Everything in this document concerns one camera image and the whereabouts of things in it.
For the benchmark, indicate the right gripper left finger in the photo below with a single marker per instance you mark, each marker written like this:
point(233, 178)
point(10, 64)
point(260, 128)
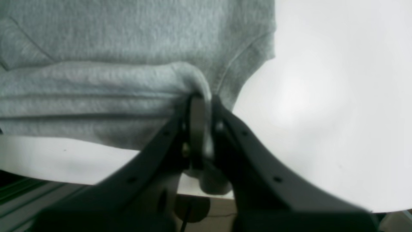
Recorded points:
point(139, 197)

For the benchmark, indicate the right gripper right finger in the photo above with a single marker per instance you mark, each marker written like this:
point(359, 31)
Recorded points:
point(269, 196)

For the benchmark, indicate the grey T-shirt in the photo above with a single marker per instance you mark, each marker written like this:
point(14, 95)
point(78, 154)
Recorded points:
point(112, 71)

